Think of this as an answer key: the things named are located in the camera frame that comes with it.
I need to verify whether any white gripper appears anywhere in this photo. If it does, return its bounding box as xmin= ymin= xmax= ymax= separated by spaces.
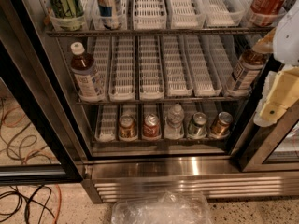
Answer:
xmin=253 ymin=0 xmax=299 ymax=127

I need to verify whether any black fridge door left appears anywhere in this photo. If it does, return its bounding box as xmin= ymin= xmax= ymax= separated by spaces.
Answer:
xmin=0 ymin=0 xmax=86 ymax=185

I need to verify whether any left tea bottle white cap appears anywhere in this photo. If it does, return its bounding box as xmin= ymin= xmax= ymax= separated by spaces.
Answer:
xmin=71 ymin=42 xmax=104 ymax=102

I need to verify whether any blue tan can top shelf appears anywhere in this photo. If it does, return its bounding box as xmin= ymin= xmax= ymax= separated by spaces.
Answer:
xmin=97 ymin=0 xmax=122 ymax=30

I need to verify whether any green can bottom shelf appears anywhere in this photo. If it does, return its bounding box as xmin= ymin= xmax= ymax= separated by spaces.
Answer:
xmin=188 ymin=112 xmax=207 ymax=139

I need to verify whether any right tea bottle white cap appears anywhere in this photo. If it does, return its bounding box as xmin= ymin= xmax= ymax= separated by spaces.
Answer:
xmin=226 ymin=29 xmax=276 ymax=97

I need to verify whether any orange can bottom shelf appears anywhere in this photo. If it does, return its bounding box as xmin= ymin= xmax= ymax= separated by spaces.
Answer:
xmin=210 ymin=111 xmax=233 ymax=139

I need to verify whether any green can top shelf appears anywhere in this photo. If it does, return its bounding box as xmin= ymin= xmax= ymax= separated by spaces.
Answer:
xmin=50 ymin=0 xmax=84 ymax=31

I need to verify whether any fridge door right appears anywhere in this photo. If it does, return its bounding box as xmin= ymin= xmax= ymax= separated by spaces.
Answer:
xmin=239 ymin=63 xmax=299 ymax=172

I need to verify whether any stainless steel fridge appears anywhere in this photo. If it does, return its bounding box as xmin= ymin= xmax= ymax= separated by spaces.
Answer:
xmin=15 ymin=0 xmax=299 ymax=204

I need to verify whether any green can shelf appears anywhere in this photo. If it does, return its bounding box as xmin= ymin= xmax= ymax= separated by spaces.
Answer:
xmin=188 ymin=112 xmax=207 ymax=139
xmin=50 ymin=0 xmax=84 ymax=31

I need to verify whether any red coke can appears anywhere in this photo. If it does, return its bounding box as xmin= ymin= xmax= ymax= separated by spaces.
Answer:
xmin=248 ymin=0 xmax=285 ymax=27

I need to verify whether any brown can bottom shelf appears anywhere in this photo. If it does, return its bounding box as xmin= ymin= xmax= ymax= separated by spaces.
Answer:
xmin=119 ymin=115 xmax=135 ymax=139

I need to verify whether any orange cable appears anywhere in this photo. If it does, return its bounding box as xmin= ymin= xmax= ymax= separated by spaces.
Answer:
xmin=0 ymin=105 xmax=63 ymax=224

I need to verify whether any clear plastic bin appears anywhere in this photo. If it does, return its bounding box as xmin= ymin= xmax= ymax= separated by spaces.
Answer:
xmin=111 ymin=191 xmax=213 ymax=224

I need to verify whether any red can bottom shelf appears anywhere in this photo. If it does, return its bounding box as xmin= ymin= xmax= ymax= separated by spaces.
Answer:
xmin=143 ymin=114 xmax=160 ymax=138

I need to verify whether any black cable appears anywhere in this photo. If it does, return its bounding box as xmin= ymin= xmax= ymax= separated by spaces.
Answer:
xmin=0 ymin=96 xmax=56 ymax=224

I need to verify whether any tea bottle white cap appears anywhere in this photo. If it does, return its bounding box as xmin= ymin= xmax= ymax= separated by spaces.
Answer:
xmin=226 ymin=29 xmax=276 ymax=97
xmin=71 ymin=42 xmax=104 ymax=102

